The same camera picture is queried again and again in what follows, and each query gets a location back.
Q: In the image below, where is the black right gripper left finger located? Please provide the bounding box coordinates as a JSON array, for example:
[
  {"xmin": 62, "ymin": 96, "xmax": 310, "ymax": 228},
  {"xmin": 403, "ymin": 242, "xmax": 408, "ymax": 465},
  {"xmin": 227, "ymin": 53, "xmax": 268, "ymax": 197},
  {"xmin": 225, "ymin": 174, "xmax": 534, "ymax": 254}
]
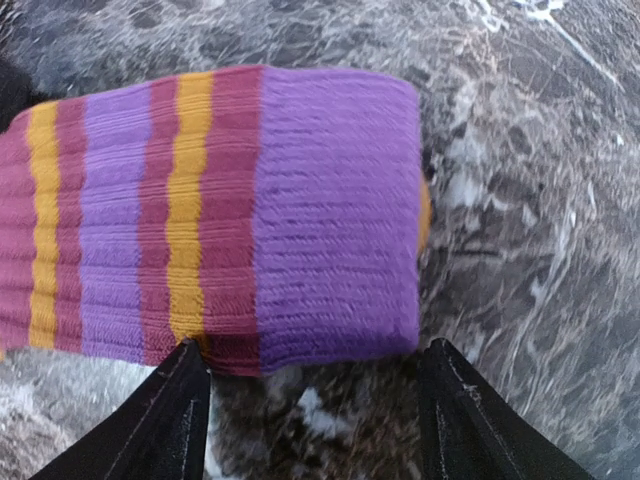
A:
[{"xmin": 33, "ymin": 340, "xmax": 211, "ymax": 480}]

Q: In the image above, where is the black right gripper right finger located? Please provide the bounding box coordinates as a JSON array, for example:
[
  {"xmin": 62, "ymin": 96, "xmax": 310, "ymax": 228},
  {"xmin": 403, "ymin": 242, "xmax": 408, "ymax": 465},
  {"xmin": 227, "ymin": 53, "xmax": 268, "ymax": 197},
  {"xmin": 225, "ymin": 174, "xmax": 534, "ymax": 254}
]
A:
[{"xmin": 418, "ymin": 338, "xmax": 592, "ymax": 480}]

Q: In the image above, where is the purple maroon striped sock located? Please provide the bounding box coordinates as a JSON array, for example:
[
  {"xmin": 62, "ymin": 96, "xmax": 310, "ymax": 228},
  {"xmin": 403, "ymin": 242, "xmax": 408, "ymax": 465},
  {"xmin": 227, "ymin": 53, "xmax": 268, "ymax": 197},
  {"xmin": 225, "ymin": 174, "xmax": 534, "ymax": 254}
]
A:
[{"xmin": 1, "ymin": 65, "xmax": 430, "ymax": 376}]

